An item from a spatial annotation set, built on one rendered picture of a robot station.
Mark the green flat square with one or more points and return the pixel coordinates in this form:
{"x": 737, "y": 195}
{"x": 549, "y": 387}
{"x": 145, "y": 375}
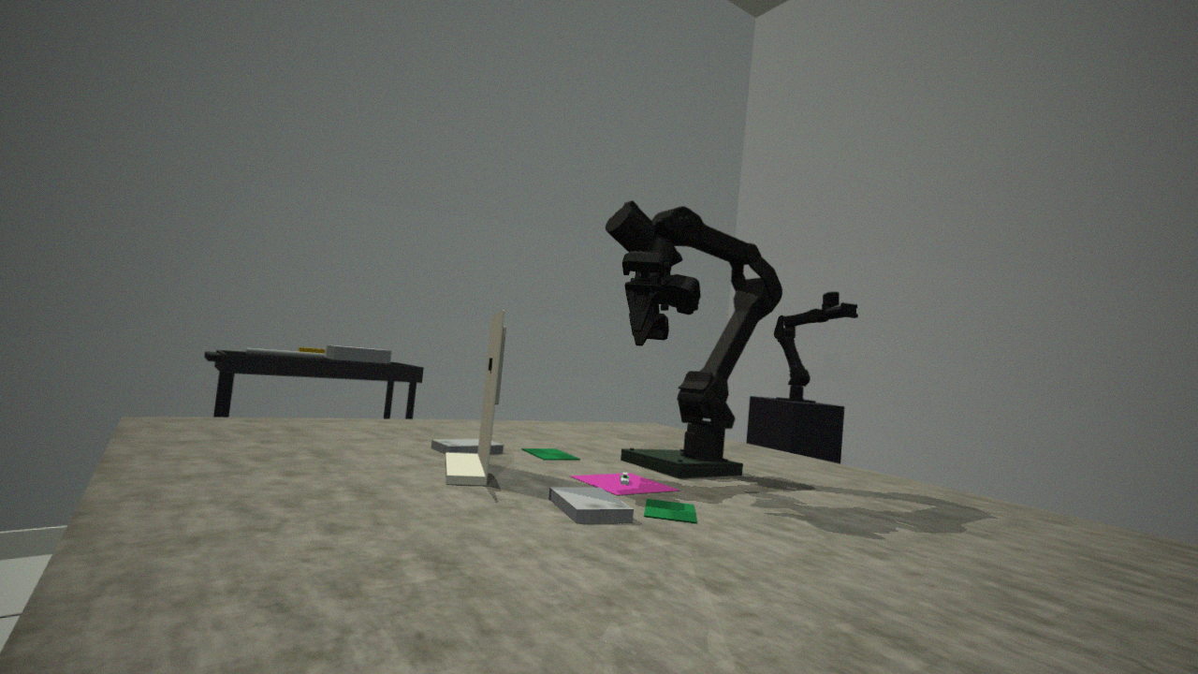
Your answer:
{"x": 670, "y": 511}
{"x": 550, "y": 454}

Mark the magenta square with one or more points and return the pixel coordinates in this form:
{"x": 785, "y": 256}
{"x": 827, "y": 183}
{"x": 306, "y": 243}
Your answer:
{"x": 612, "y": 483}

